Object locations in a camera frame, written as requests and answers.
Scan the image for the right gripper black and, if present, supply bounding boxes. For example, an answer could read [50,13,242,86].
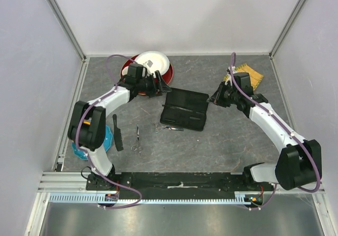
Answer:
[208,81,240,108]

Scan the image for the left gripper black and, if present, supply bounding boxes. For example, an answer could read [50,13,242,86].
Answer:
[136,71,171,98]

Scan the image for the black zip tool case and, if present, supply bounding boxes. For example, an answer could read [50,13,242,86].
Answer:
[160,88,209,131]

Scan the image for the silver hair scissors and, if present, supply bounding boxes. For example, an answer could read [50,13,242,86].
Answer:
[130,124,143,153]

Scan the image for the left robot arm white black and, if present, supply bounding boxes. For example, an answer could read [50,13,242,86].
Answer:
[68,63,172,190]

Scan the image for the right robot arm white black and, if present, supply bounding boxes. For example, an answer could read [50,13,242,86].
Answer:
[208,72,322,193]

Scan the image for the red round tray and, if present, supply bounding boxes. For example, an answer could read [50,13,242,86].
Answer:
[120,54,174,84]

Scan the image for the white paper plate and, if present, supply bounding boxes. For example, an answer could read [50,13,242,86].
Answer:
[135,51,170,75]

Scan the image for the yellow woven bamboo basket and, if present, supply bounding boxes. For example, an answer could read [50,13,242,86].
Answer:
[233,63,264,91]

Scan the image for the blue dotted plate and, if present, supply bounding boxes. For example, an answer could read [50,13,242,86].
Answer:
[71,125,114,161]

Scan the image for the black handled comb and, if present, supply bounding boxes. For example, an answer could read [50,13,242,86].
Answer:
[112,114,124,152]

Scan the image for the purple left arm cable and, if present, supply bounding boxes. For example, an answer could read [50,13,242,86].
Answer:
[75,54,143,210]

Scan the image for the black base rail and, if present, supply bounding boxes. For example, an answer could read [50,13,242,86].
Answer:
[86,171,275,200]

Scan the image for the grey slotted cable duct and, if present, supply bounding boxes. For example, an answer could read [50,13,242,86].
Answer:
[49,193,250,205]

